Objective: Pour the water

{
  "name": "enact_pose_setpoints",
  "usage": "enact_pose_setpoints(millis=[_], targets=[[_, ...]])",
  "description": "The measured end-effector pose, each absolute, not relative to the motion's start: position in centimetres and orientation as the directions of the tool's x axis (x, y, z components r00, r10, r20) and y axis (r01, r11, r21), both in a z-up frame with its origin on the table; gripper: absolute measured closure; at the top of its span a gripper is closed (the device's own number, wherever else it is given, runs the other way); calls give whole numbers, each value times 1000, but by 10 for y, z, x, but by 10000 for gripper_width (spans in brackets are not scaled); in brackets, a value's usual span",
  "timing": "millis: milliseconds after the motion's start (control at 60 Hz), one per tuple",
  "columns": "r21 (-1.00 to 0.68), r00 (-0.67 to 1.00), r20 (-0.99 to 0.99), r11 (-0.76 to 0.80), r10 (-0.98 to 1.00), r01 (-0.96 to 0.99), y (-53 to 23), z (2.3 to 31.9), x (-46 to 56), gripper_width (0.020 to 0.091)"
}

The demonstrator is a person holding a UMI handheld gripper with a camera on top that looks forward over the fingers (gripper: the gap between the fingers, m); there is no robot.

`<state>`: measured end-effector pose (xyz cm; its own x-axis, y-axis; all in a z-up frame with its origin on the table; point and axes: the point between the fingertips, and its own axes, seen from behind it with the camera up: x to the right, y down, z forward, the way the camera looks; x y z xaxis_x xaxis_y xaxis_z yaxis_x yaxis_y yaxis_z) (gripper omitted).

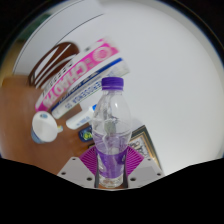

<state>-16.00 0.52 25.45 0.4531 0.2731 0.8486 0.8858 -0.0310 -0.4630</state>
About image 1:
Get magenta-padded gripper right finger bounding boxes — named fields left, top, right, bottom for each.
left=124, top=145, right=165, bottom=189

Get white cabinet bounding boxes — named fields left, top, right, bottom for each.
left=14, top=3, right=105, bottom=78

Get pink cardboard tube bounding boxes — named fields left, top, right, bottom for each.
left=34, top=38, right=120, bottom=113

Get dark wooden chair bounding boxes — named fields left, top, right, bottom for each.
left=27, top=41, right=81, bottom=89

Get purple-capped clear water bottle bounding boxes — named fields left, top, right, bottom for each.
left=91, top=76, right=133, bottom=189

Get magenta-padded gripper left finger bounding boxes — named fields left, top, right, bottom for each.
left=57, top=146, right=100, bottom=189

